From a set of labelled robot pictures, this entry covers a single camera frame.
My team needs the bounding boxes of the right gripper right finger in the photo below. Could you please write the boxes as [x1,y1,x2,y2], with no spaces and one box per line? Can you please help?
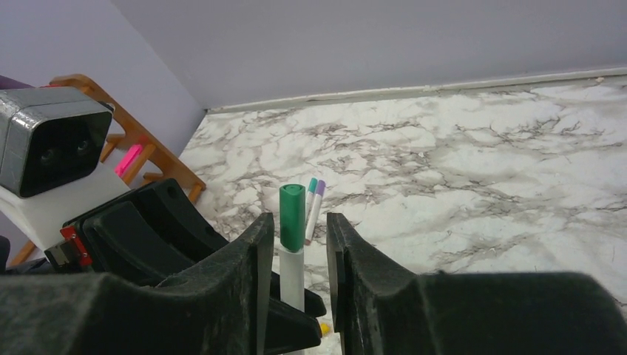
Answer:
[327,213,626,354]

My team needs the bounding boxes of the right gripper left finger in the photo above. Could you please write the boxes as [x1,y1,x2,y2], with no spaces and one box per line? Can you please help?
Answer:
[1,213,274,354]

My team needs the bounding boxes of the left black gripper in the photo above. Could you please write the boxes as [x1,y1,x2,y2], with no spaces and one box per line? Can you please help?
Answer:
[44,179,326,354]

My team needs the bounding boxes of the white pen blue tip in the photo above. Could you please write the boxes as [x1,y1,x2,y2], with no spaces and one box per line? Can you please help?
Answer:
[305,194,324,246]

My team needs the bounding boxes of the green pen cap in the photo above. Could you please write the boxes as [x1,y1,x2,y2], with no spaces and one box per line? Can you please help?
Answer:
[279,184,306,253]

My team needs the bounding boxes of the white pen teal tip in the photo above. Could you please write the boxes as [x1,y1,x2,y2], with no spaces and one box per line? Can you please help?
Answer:
[305,190,315,222]

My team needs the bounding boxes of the purple pen cap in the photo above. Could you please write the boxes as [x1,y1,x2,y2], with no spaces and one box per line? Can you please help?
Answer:
[315,179,326,197]

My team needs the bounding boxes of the white pen brown tip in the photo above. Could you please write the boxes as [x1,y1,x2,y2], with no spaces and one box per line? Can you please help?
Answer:
[279,246,305,311]

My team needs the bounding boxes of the yellow pen cap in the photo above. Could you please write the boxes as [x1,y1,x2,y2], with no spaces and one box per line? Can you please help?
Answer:
[319,322,332,337]

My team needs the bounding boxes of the wooden rack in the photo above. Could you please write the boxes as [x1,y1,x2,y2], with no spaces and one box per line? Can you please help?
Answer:
[7,73,208,269]

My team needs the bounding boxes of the pink clip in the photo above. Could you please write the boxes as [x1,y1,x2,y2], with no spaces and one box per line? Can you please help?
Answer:
[114,144,143,178]

